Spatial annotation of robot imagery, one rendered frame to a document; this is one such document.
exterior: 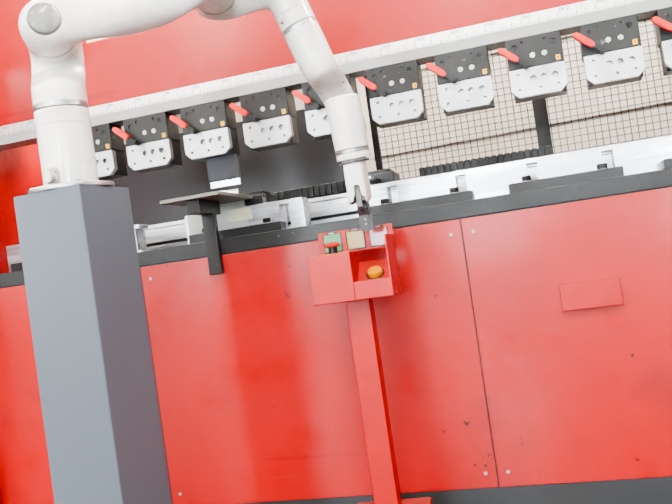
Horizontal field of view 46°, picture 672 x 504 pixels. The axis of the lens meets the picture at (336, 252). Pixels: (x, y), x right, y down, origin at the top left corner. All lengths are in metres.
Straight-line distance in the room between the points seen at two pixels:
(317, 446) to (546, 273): 0.80
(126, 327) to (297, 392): 0.66
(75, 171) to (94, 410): 0.52
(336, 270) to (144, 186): 1.42
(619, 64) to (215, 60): 1.17
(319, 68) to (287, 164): 1.07
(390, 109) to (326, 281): 0.63
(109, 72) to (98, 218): 0.96
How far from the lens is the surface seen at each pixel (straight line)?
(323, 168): 2.94
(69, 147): 1.86
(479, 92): 2.31
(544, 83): 2.31
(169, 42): 2.62
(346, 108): 1.94
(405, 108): 2.33
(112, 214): 1.86
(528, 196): 2.17
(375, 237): 2.08
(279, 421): 2.35
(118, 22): 1.94
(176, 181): 3.15
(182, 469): 2.51
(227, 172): 2.51
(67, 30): 1.89
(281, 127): 2.44
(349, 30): 2.42
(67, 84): 1.90
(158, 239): 2.88
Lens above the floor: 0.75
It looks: 1 degrees up
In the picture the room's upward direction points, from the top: 8 degrees counter-clockwise
